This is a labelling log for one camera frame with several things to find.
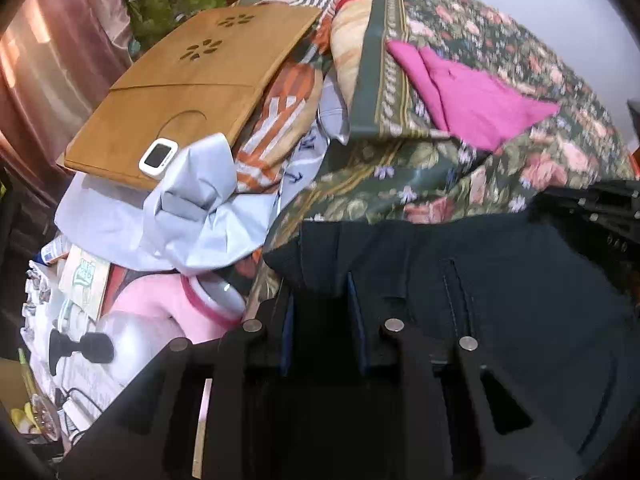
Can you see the light blue cloth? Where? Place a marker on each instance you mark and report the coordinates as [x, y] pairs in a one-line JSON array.
[[195, 215]]

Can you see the pink white bottle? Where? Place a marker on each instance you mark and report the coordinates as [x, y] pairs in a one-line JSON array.
[[160, 305]]

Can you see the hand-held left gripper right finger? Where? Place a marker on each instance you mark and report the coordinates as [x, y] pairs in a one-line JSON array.
[[358, 322]]

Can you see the black dumbbell-shaped object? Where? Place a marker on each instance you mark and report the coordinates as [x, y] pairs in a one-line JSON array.
[[80, 347]]

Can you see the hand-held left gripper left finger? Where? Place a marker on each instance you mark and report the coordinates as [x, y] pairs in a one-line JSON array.
[[286, 345]]

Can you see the magenta cloth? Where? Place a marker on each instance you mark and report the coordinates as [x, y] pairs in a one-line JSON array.
[[470, 95]]

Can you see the grey white round container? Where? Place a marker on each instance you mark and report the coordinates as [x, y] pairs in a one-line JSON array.
[[222, 294]]

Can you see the pink curtain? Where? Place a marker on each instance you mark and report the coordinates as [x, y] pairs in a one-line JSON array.
[[45, 75]]

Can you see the green printed cardboard box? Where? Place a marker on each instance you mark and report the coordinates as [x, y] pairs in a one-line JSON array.
[[85, 280]]

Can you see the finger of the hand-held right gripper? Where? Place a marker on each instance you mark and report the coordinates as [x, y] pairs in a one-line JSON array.
[[595, 217]]

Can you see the wooden lap desk board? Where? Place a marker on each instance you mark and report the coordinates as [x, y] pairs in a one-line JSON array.
[[190, 90]]

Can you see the small white digital device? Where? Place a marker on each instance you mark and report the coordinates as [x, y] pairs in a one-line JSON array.
[[158, 156]]

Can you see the white and blue tube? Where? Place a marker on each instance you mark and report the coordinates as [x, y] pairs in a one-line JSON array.
[[52, 251]]

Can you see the orange striped cloth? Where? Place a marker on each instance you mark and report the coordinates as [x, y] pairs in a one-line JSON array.
[[285, 125]]

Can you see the floral blanket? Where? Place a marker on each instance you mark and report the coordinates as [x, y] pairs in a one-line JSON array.
[[500, 170]]

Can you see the white power strip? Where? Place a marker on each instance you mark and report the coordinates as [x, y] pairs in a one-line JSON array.
[[75, 407]]

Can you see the dark navy pants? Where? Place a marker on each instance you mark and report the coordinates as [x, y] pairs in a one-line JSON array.
[[480, 285]]

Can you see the pale printed sheet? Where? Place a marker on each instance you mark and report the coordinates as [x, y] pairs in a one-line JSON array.
[[310, 160]]

